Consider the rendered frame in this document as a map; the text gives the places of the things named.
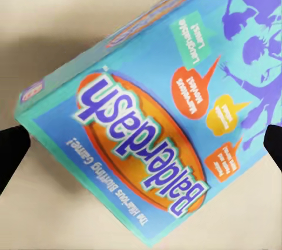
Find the board game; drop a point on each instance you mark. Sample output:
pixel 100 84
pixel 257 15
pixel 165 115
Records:
pixel 160 116

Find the bed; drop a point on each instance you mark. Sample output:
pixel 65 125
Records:
pixel 44 207

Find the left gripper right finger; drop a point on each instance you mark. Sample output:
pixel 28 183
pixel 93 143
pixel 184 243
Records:
pixel 273 143

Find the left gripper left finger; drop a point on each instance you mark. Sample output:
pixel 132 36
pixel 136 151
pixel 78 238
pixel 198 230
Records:
pixel 14 143

